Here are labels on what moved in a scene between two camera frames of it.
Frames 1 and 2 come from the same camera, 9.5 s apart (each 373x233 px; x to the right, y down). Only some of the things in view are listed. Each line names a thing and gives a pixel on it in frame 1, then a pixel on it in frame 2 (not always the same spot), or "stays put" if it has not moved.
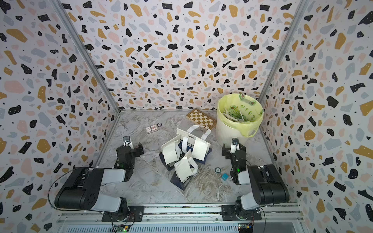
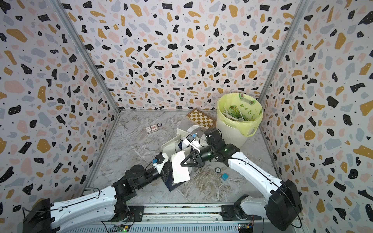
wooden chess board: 201,118 stays put
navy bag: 180,185 → 170,184
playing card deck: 152,128 stays put
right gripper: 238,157 → 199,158
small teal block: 225,176 stays put
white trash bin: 238,116 stays put
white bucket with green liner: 240,112 stays put
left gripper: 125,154 → 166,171
